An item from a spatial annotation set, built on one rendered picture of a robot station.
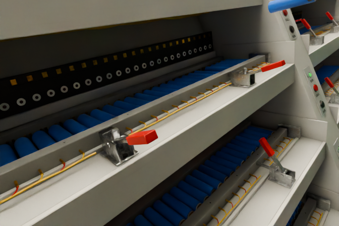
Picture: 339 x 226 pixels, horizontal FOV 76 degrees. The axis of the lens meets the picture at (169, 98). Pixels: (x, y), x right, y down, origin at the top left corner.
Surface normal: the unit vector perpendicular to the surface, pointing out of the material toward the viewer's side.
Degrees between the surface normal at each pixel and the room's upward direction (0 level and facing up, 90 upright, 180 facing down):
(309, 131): 90
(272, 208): 21
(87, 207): 111
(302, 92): 90
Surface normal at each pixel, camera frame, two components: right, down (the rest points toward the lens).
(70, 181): -0.16, -0.93
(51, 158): 0.67, 0.13
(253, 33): -0.72, 0.33
